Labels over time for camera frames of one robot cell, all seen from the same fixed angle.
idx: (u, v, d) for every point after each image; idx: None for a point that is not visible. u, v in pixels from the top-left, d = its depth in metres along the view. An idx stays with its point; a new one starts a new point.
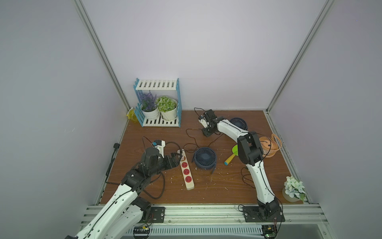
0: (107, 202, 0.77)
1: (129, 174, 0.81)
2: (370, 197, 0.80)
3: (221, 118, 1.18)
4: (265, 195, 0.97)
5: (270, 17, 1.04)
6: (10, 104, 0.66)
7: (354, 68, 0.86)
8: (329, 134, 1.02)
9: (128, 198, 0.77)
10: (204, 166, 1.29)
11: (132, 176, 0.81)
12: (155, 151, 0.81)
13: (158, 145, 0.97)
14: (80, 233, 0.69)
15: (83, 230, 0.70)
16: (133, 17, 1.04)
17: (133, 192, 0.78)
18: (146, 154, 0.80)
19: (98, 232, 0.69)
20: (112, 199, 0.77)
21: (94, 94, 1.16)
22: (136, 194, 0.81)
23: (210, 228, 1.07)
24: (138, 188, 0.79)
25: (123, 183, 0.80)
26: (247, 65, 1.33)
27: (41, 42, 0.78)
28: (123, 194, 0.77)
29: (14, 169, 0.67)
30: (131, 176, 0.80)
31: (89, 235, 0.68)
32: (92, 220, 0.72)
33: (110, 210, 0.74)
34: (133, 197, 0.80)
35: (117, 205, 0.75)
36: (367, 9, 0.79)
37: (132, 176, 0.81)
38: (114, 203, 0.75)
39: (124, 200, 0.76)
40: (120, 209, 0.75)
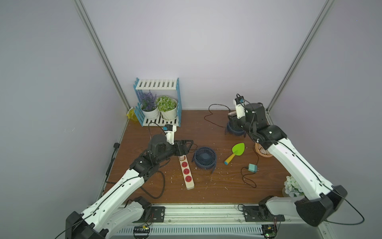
0: (115, 185, 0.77)
1: (138, 161, 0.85)
2: (371, 197, 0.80)
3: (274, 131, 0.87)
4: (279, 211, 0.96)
5: (271, 17, 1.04)
6: (10, 104, 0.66)
7: (354, 68, 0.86)
8: (329, 134, 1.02)
9: (136, 183, 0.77)
10: (204, 166, 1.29)
11: (141, 163, 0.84)
12: (162, 139, 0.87)
13: (169, 131, 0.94)
14: (86, 210, 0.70)
15: (90, 207, 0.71)
16: (133, 16, 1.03)
17: (140, 178, 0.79)
18: (152, 143, 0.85)
19: (103, 211, 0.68)
20: (120, 182, 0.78)
21: (94, 94, 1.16)
22: (142, 180, 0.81)
23: (210, 228, 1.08)
24: (145, 176, 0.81)
25: (131, 168, 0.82)
26: (247, 65, 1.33)
27: (41, 42, 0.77)
28: (130, 179, 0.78)
29: (14, 170, 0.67)
30: (140, 163, 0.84)
31: (95, 213, 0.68)
32: (99, 200, 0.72)
33: (116, 191, 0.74)
34: (140, 183, 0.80)
35: (124, 188, 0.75)
36: (368, 9, 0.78)
37: (140, 162, 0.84)
38: (121, 185, 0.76)
39: (131, 184, 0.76)
40: (127, 192, 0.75)
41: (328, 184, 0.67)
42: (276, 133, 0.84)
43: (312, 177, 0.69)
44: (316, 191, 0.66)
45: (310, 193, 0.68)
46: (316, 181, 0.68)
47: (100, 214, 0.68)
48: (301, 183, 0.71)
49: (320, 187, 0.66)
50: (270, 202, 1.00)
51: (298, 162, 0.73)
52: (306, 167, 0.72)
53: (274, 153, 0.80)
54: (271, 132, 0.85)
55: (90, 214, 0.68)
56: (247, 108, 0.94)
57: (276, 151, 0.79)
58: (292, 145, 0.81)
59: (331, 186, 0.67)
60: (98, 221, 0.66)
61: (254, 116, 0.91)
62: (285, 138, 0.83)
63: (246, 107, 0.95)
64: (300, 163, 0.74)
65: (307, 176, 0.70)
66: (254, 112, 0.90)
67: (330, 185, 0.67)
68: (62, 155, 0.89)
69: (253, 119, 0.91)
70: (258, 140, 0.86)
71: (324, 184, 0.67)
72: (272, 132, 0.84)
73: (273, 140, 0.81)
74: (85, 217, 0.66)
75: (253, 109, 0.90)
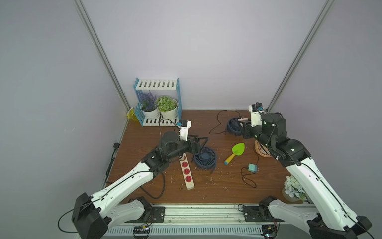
0: (126, 175, 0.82)
1: (149, 155, 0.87)
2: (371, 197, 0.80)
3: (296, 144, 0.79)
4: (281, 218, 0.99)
5: (271, 17, 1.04)
6: (12, 104, 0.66)
7: (354, 68, 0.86)
8: (329, 134, 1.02)
9: (144, 177, 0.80)
10: (204, 166, 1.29)
11: (152, 158, 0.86)
12: (173, 138, 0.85)
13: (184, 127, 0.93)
14: (96, 193, 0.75)
15: (99, 192, 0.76)
16: (133, 16, 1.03)
17: (150, 173, 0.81)
18: (163, 140, 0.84)
19: (111, 198, 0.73)
20: (130, 174, 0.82)
21: (94, 94, 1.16)
22: (151, 176, 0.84)
23: (210, 228, 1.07)
24: (154, 172, 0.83)
25: (143, 161, 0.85)
26: (247, 65, 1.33)
27: (41, 42, 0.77)
28: (141, 172, 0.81)
29: (14, 170, 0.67)
30: (151, 158, 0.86)
31: (103, 199, 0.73)
32: (109, 186, 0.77)
33: (126, 181, 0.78)
34: (149, 178, 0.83)
35: (133, 179, 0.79)
36: (367, 10, 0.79)
37: (152, 157, 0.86)
38: (131, 177, 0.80)
39: (140, 177, 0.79)
40: (135, 184, 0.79)
41: (352, 215, 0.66)
42: (299, 151, 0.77)
43: (336, 206, 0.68)
44: (339, 222, 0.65)
45: (332, 221, 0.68)
46: (340, 211, 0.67)
47: (107, 200, 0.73)
48: (324, 210, 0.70)
49: (344, 219, 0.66)
50: (274, 206, 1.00)
51: (322, 188, 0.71)
52: (330, 194, 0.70)
53: (295, 173, 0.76)
54: (293, 149, 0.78)
55: (98, 198, 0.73)
56: (267, 120, 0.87)
57: (298, 173, 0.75)
58: (316, 166, 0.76)
59: (356, 218, 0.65)
60: (105, 207, 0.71)
61: (275, 129, 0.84)
62: (309, 158, 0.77)
63: (266, 119, 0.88)
64: (324, 188, 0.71)
65: (331, 204, 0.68)
66: (275, 124, 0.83)
67: (355, 216, 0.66)
68: (62, 155, 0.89)
69: (272, 132, 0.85)
70: (277, 157, 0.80)
71: (348, 215, 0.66)
72: (295, 150, 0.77)
73: (296, 161, 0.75)
74: (94, 201, 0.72)
75: (274, 122, 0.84)
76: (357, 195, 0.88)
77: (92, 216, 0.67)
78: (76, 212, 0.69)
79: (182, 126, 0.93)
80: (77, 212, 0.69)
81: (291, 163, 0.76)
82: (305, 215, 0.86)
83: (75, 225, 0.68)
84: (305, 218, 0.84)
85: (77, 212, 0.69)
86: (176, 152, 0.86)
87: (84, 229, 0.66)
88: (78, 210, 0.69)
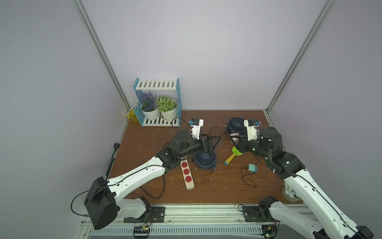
0: (141, 167, 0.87)
1: (163, 151, 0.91)
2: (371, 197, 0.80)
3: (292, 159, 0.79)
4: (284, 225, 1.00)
5: (271, 17, 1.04)
6: (11, 104, 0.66)
7: (354, 68, 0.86)
8: (328, 134, 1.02)
9: (157, 171, 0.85)
10: (204, 166, 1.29)
11: (165, 154, 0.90)
12: (185, 137, 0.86)
13: (196, 125, 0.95)
14: (112, 179, 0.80)
15: (115, 179, 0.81)
16: (133, 16, 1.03)
17: (162, 169, 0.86)
18: (176, 139, 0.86)
19: (126, 185, 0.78)
20: (144, 166, 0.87)
21: (94, 94, 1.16)
22: (163, 171, 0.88)
23: (210, 228, 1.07)
24: (167, 168, 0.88)
25: (156, 156, 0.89)
26: (247, 65, 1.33)
27: (41, 42, 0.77)
28: (154, 166, 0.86)
29: (14, 169, 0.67)
30: (164, 154, 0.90)
31: (118, 185, 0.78)
32: (124, 175, 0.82)
33: (140, 172, 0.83)
34: (161, 173, 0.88)
35: (146, 172, 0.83)
36: (367, 9, 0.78)
37: (165, 153, 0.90)
38: (145, 169, 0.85)
39: (153, 171, 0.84)
40: (148, 176, 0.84)
41: (352, 225, 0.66)
42: (294, 164, 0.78)
43: (335, 215, 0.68)
44: (339, 232, 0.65)
45: (333, 232, 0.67)
46: (339, 221, 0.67)
47: (122, 187, 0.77)
48: (323, 220, 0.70)
49: (343, 228, 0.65)
50: (275, 209, 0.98)
51: (319, 198, 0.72)
52: (327, 204, 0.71)
53: (291, 183, 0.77)
54: (288, 162, 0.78)
55: (114, 184, 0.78)
56: (263, 135, 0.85)
57: (294, 184, 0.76)
58: (311, 178, 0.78)
59: (356, 228, 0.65)
60: (119, 193, 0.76)
61: (271, 144, 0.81)
62: (304, 170, 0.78)
63: (262, 133, 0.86)
64: (320, 198, 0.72)
65: (329, 213, 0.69)
66: (271, 140, 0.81)
67: (355, 225, 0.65)
68: (62, 155, 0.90)
69: (268, 147, 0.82)
70: (274, 170, 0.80)
71: (348, 225, 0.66)
72: (290, 163, 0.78)
73: (291, 173, 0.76)
74: (110, 186, 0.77)
75: (271, 137, 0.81)
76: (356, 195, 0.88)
77: (106, 200, 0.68)
78: (92, 193, 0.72)
79: (194, 125, 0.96)
80: (92, 194, 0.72)
81: (287, 175, 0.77)
82: (310, 225, 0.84)
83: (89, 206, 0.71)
84: (311, 229, 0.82)
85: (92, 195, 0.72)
86: (188, 151, 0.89)
87: (96, 212, 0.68)
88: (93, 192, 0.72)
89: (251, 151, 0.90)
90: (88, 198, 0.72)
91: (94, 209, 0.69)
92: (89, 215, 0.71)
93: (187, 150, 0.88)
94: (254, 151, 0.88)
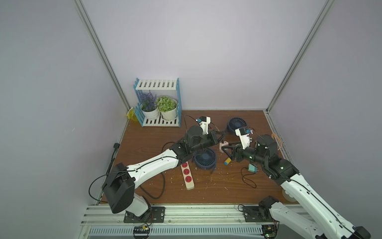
0: (155, 157, 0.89)
1: (176, 145, 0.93)
2: (371, 198, 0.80)
3: (286, 164, 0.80)
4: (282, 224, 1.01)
5: (271, 17, 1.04)
6: (12, 103, 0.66)
7: (354, 68, 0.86)
8: (328, 134, 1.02)
9: (171, 162, 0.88)
10: (204, 166, 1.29)
11: (178, 147, 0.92)
12: (198, 132, 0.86)
13: (203, 122, 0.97)
14: (132, 166, 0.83)
15: (134, 165, 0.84)
16: (133, 16, 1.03)
17: (176, 160, 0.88)
18: (189, 133, 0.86)
19: (143, 173, 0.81)
20: (159, 156, 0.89)
21: (93, 94, 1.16)
22: (176, 163, 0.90)
23: (210, 228, 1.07)
24: (179, 160, 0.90)
25: (170, 148, 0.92)
26: (246, 65, 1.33)
27: (41, 42, 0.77)
28: (168, 156, 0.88)
29: (14, 169, 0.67)
30: (178, 147, 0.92)
31: (137, 171, 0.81)
32: (142, 163, 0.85)
33: (156, 162, 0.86)
34: (174, 164, 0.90)
35: (162, 161, 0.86)
36: (367, 10, 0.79)
37: (178, 147, 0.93)
38: (160, 159, 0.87)
39: (168, 161, 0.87)
40: (163, 166, 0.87)
41: (348, 226, 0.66)
42: (288, 169, 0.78)
43: (331, 216, 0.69)
44: (336, 234, 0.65)
45: (331, 234, 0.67)
46: (335, 222, 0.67)
47: (140, 174, 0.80)
48: (321, 222, 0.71)
49: (340, 229, 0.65)
50: (276, 210, 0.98)
51: (314, 201, 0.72)
52: (323, 206, 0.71)
53: (286, 187, 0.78)
54: (282, 167, 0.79)
55: (133, 170, 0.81)
56: (259, 142, 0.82)
57: (289, 188, 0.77)
58: (306, 181, 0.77)
59: (352, 229, 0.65)
60: (139, 179, 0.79)
61: (268, 151, 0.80)
62: (298, 174, 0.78)
63: (258, 139, 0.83)
64: (316, 201, 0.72)
65: (325, 215, 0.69)
66: (267, 147, 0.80)
67: (351, 226, 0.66)
68: (62, 155, 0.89)
69: (265, 153, 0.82)
70: (269, 175, 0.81)
71: (344, 226, 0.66)
72: (284, 168, 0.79)
73: (286, 177, 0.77)
74: (129, 171, 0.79)
75: (267, 144, 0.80)
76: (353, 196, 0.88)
77: (127, 183, 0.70)
78: (112, 178, 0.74)
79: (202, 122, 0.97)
80: (112, 178, 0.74)
81: (282, 180, 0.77)
82: (312, 228, 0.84)
83: (108, 190, 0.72)
84: (313, 233, 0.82)
85: (112, 179, 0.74)
86: (199, 145, 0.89)
87: (116, 195, 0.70)
88: (114, 176, 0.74)
89: (248, 159, 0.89)
90: (108, 182, 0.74)
91: (114, 193, 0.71)
92: (107, 199, 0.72)
93: (199, 144, 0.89)
94: (251, 158, 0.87)
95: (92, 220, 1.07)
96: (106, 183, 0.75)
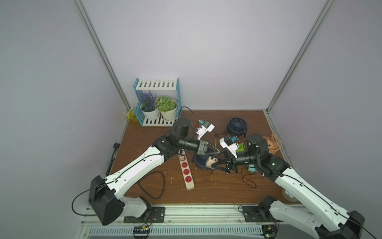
0: (138, 159, 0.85)
1: (159, 140, 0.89)
2: (371, 197, 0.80)
3: (278, 160, 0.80)
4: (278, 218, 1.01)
5: (271, 17, 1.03)
6: (13, 103, 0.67)
7: (354, 67, 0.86)
8: (328, 134, 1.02)
9: (155, 160, 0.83)
10: (204, 166, 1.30)
11: (162, 142, 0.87)
12: (187, 123, 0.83)
13: (205, 127, 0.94)
14: (110, 176, 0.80)
15: (113, 175, 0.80)
16: (133, 16, 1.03)
17: (161, 156, 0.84)
18: (178, 124, 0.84)
19: (125, 180, 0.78)
20: (141, 157, 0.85)
21: (93, 94, 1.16)
22: (162, 160, 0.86)
23: (210, 228, 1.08)
24: (165, 155, 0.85)
25: (153, 145, 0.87)
26: (246, 65, 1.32)
27: (41, 42, 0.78)
28: (151, 155, 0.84)
29: (14, 168, 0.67)
30: (161, 142, 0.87)
31: (117, 181, 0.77)
32: (121, 170, 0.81)
33: (138, 165, 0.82)
34: (160, 162, 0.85)
35: (144, 163, 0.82)
36: (367, 9, 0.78)
37: (162, 141, 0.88)
38: (143, 160, 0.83)
39: (151, 161, 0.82)
40: (146, 167, 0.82)
41: (343, 212, 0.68)
42: (279, 165, 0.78)
43: (326, 206, 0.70)
44: (334, 222, 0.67)
45: (328, 223, 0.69)
46: (331, 211, 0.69)
47: (121, 182, 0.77)
48: (317, 212, 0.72)
49: (336, 217, 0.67)
50: (275, 209, 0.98)
51: (308, 193, 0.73)
52: (317, 196, 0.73)
53: (279, 183, 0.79)
54: (274, 164, 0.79)
55: (112, 181, 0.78)
56: (250, 141, 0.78)
57: (282, 183, 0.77)
58: (297, 174, 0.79)
59: (347, 214, 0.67)
60: (119, 189, 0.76)
61: (259, 150, 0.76)
62: (289, 168, 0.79)
63: (248, 138, 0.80)
64: (309, 192, 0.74)
65: (320, 205, 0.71)
66: (258, 146, 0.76)
67: (346, 212, 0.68)
68: (62, 155, 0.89)
69: (256, 153, 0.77)
70: (263, 173, 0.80)
71: (339, 212, 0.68)
72: (275, 164, 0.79)
73: (279, 173, 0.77)
74: (108, 183, 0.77)
75: (258, 143, 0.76)
76: (353, 195, 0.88)
77: (107, 197, 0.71)
78: (92, 193, 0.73)
79: (204, 127, 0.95)
80: (93, 193, 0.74)
81: (275, 177, 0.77)
82: (311, 221, 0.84)
83: (92, 205, 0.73)
84: (313, 226, 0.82)
85: (93, 194, 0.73)
86: (185, 141, 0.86)
87: (100, 209, 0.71)
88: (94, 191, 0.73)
89: (244, 163, 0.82)
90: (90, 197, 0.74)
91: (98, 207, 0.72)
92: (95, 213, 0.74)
93: (184, 141, 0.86)
94: (247, 162, 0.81)
95: (92, 220, 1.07)
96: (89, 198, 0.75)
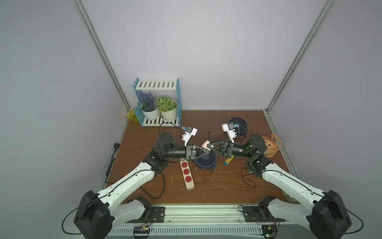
0: (129, 174, 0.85)
1: (149, 155, 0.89)
2: (372, 197, 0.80)
3: (267, 161, 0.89)
4: (273, 210, 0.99)
5: (270, 17, 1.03)
6: (13, 102, 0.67)
7: (354, 67, 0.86)
8: (327, 134, 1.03)
9: (147, 175, 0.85)
10: (204, 166, 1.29)
11: (152, 158, 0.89)
12: (168, 139, 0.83)
13: (188, 132, 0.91)
14: (103, 190, 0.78)
15: (105, 189, 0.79)
16: (133, 16, 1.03)
17: (151, 172, 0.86)
18: (159, 142, 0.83)
19: (118, 194, 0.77)
20: (133, 172, 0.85)
21: (93, 94, 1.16)
22: (152, 174, 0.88)
23: (211, 228, 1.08)
24: (156, 171, 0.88)
25: (144, 161, 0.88)
26: (246, 65, 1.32)
27: (40, 42, 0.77)
28: (143, 170, 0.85)
29: (14, 168, 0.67)
30: (151, 158, 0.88)
31: (110, 195, 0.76)
32: (114, 184, 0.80)
33: (130, 179, 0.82)
34: (150, 176, 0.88)
35: (137, 177, 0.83)
36: (367, 9, 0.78)
37: (152, 157, 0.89)
38: (134, 175, 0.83)
39: (143, 175, 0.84)
40: (139, 182, 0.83)
41: (318, 191, 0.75)
42: (264, 162, 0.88)
43: (303, 188, 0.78)
44: (309, 200, 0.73)
45: (306, 204, 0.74)
46: (307, 191, 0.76)
47: (114, 196, 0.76)
48: (298, 197, 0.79)
49: (311, 196, 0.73)
50: (273, 206, 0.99)
51: (287, 180, 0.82)
52: (295, 182, 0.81)
53: (266, 179, 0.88)
54: (258, 161, 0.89)
55: (105, 195, 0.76)
56: (251, 144, 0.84)
57: (267, 177, 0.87)
58: (278, 167, 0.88)
59: (322, 193, 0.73)
60: (113, 202, 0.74)
61: (257, 153, 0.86)
62: (271, 164, 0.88)
63: (250, 142, 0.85)
64: (289, 179, 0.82)
65: (297, 188, 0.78)
66: (258, 151, 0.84)
67: (321, 191, 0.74)
68: (62, 154, 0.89)
69: (252, 153, 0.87)
70: (250, 171, 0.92)
71: (314, 192, 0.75)
72: (259, 162, 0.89)
73: (262, 168, 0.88)
74: (101, 197, 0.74)
75: (259, 149, 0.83)
76: (353, 195, 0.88)
77: (100, 211, 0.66)
78: (82, 210, 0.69)
79: (187, 132, 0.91)
80: (83, 210, 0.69)
81: (261, 174, 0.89)
82: (304, 211, 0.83)
83: (80, 224, 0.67)
84: (304, 215, 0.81)
85: (83, 210, 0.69)
86: (172, 154, 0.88)
87: (90, 226, 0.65)
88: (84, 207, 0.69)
89: (237, 153, 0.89)
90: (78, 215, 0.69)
91: (88, 225, 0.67)
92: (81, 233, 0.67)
93: (172, 153, 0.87)
94: (239, 153, 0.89)
95: None
96: (76, 217, 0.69)
